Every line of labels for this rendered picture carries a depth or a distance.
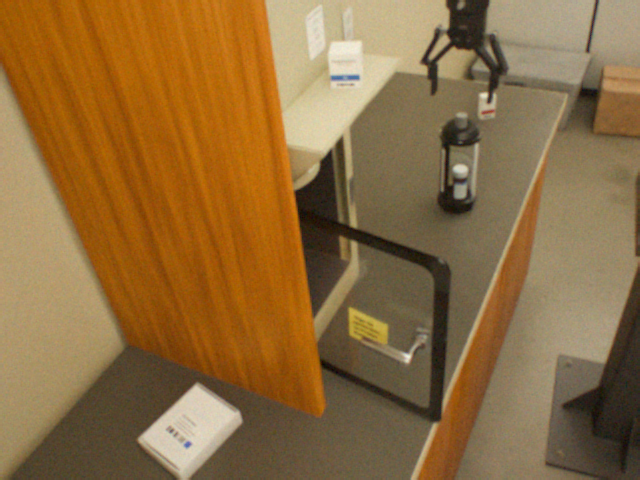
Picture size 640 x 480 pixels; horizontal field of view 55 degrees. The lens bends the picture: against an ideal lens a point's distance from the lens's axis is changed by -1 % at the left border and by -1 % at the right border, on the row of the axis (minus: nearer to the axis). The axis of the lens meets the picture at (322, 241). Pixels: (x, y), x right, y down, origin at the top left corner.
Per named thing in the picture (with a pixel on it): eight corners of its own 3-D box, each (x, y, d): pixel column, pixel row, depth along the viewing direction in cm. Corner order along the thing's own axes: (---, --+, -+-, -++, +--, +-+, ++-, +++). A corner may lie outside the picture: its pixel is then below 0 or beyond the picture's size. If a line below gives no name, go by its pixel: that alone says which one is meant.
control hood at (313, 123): (263, 193, 99) (253, 139, 93) (348, 98, 120) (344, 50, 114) (328, 208, 95) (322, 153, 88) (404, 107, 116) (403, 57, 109)
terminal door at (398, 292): (305, 356, 127) (279, 200, 101) (441, 423, 112) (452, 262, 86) (303, 358, 127) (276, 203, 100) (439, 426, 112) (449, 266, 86)
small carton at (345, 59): (330, 88, 103) (327, 54, 99) (334, 74, 107) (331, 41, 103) (361, 88, 102) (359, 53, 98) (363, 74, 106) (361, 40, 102)
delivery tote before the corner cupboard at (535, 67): (466, 118, 380) (470, 68, 358) (487, 87, 406) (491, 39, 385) (568, 136, 355) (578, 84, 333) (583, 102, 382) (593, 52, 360)
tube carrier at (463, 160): (430, 206, 166) (432, 137, 152) (443, 184, 173) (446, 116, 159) (470, 215, 162) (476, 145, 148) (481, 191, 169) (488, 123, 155)
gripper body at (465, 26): (442, 12, 133) (441, 53, 139) (482, 16, 129) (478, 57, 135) (453, 0, 137) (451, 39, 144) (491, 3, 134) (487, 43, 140)
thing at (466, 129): (436, 144, 154) (437, 121, 149) (447, 126, 160) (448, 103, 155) (473, 150, 150) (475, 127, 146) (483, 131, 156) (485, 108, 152)
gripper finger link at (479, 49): (468, 33, 139) (473, 29, 138) (498, 72, 141) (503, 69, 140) (463, 40, 136) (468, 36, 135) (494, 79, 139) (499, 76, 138)
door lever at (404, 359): (375, 328, 105) (375, 317, 104) (426, 350, 101) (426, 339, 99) (359, 349, 102) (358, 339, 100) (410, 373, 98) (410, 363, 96)
